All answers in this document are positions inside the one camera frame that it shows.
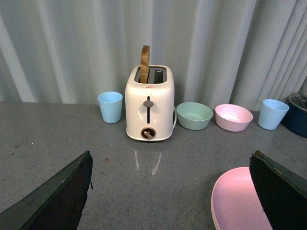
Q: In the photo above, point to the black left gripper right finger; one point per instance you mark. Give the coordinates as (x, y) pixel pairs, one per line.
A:
(282, 193)

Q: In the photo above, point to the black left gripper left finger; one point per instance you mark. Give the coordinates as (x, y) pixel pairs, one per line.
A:
(57, 204)

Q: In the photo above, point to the pink plate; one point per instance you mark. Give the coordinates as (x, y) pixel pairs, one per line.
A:
(235, 204)

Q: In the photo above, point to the dark blue saucepan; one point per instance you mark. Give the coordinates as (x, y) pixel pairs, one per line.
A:
(296, 120)

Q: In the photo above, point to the light blue cup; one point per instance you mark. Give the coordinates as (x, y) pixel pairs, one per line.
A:
(110, 104)
(271, 114)

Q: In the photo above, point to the pink bowl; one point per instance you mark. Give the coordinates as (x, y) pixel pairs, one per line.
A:
(232, 117)

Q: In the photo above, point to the green bowl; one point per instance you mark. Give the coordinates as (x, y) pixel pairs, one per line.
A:
(193, 116)

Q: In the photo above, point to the cream two-slot toaster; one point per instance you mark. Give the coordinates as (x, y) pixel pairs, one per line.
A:
(150, 111)

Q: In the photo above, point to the grey curtain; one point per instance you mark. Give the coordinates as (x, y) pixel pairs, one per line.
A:
(220, 51)

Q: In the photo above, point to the toast slice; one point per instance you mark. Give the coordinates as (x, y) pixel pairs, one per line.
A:
(144, 67)

